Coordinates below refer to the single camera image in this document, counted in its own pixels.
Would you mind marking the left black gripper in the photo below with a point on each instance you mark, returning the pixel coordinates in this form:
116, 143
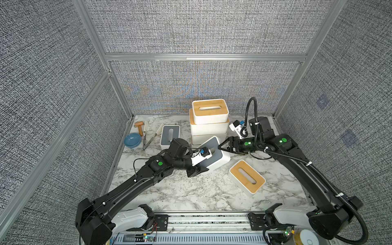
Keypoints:
194, 171

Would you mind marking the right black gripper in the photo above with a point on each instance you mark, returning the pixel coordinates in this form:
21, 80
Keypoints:
233, 141

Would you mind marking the bamboo lid tissue box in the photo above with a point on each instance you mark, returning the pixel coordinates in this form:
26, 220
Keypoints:
210, 111
246, 178
207, 129

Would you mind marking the grey lid tissue box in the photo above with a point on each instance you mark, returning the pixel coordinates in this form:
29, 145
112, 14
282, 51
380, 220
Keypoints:
169, 132
218, 158

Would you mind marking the yellow lid tissue box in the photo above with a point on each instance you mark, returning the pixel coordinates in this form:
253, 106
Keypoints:
198, 140

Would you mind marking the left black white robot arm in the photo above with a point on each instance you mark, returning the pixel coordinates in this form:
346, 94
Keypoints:
97, 220

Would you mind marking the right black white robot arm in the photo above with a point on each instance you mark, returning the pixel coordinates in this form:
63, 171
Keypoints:
333, 208

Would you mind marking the white slotted spatula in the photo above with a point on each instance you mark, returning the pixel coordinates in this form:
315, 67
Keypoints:
146, 128

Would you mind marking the blue bowl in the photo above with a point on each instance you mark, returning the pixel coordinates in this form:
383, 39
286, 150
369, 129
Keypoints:
132, 140

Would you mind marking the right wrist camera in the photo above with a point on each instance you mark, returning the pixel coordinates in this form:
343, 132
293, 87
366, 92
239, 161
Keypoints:
239, 128

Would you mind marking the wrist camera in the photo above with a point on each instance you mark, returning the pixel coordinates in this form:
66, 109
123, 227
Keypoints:
203, 154
239, 128

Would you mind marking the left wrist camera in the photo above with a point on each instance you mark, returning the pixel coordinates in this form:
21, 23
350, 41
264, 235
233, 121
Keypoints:
203, 154

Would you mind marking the white spatula metal handle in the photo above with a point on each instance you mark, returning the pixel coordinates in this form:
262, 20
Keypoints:
158, 132

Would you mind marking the aluminium front rail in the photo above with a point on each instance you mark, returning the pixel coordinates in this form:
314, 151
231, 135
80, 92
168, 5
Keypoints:
210, 228

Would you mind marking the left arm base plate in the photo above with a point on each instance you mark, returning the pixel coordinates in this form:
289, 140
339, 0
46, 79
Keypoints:
159, 222

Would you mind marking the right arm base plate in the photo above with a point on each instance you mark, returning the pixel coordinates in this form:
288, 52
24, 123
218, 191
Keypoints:
258, 221

